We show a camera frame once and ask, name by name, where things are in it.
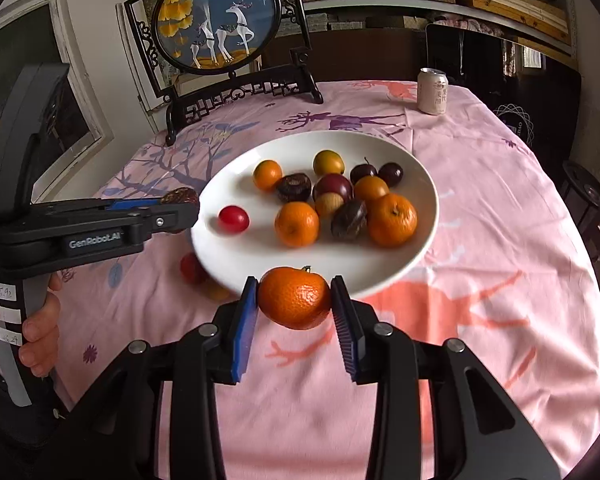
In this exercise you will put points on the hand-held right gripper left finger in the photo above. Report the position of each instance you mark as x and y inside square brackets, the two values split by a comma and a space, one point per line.
[245, 330]

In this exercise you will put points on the small smooth orange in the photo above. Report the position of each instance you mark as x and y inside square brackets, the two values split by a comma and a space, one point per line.
[267, 175]
[371, 189]

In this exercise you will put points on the white drink can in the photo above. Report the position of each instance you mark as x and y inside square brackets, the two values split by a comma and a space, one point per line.
[432, 92]

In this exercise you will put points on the red cherry tomato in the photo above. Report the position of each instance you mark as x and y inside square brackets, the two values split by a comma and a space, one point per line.
[233, 218]
[192, 267]

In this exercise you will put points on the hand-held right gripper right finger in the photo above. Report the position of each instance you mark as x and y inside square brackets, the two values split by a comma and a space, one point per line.
[347, 335]

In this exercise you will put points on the purple plum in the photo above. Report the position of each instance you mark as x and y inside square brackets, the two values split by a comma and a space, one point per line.
[333, 185]

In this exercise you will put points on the pink floral cloth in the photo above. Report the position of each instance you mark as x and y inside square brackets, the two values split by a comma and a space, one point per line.
[465, 25]

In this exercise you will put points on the beige longan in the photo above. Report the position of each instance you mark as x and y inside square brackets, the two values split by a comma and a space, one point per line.
[329, 205]

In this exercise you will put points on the black panel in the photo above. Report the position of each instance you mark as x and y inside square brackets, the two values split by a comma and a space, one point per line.
[480, 70]

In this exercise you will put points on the round deer screen ornament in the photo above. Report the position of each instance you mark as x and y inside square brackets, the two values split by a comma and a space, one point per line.
[215, 15]

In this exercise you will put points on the dark wrinkled passion fruit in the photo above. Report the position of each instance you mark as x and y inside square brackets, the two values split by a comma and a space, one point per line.
[348, 218]
[293, 187]

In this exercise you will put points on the stack of wooden frames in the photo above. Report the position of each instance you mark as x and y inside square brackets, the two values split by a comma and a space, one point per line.
[520, 10]

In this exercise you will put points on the dark brown jujube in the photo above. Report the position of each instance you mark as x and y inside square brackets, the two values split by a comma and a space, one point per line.
[180, 195]

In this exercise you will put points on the person's left hand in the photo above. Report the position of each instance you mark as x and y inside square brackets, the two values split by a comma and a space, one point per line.
[42, 332]

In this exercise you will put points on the tangerine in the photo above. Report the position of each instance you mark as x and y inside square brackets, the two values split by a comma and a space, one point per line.
[295, 300]
[392, 220]
[296, 223]

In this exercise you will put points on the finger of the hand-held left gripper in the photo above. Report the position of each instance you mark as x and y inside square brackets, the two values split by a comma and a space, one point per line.
[172, 220]
[130, 205]

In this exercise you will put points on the white framed wall picture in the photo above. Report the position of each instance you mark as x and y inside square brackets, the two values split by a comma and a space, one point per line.
[80, 110]

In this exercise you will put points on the dark cherry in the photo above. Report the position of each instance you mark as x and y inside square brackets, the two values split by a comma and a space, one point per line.
[390, 174]
[363, 172]

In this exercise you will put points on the round black stool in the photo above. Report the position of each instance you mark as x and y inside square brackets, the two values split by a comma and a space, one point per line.
[585, 182]

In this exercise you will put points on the white plate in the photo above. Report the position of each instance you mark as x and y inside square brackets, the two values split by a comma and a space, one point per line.
[250, 255]

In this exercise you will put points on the yellowish small orange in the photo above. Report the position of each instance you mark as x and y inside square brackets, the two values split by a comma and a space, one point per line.
[328, 162]

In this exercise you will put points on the pink printed tablecloth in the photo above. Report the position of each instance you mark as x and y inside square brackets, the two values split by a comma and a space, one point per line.
[480, 260]

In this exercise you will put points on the white shelf unit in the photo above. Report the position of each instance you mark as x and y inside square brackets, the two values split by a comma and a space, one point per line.
[390, 3]

